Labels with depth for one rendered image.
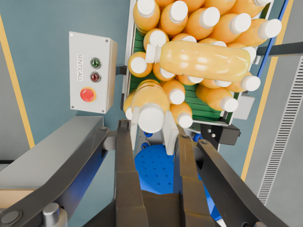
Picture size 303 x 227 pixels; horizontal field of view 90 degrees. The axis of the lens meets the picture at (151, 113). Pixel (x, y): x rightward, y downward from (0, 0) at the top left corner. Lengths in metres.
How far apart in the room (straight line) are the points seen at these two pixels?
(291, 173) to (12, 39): 3.35
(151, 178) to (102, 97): 0.27
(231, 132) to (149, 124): 0.47
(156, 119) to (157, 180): 0.28
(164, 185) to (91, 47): 0.41
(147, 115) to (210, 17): 0.29
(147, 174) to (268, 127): 1.79
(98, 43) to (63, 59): 1.29
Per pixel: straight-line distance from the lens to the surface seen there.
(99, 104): 0.45
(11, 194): 0.93
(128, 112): 0.42
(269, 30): 0.49
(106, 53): 0.43
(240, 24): 0.46
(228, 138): 0.66
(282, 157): 2.45
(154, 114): 0.21
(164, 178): 0.48
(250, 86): 0.48
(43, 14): 1.80
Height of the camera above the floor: 1.51
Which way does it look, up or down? 71 degrees down
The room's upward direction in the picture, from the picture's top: 177 degrees clockwise
